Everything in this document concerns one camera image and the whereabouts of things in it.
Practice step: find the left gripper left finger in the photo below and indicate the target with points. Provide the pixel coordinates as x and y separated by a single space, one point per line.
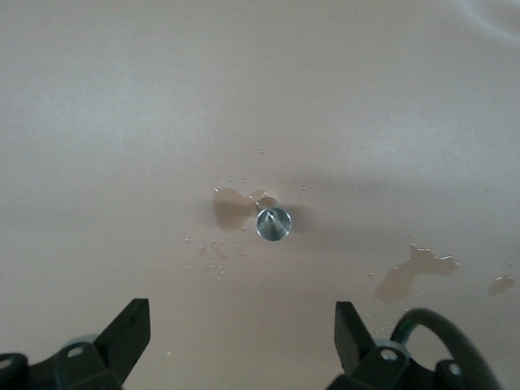
122 345

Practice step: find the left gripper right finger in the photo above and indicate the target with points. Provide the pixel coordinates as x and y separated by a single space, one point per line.
353 345

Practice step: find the steel double cone jigger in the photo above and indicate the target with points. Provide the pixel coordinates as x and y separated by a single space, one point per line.
274 224

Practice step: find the small brown liquid puddle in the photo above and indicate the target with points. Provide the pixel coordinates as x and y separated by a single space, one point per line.
501 284

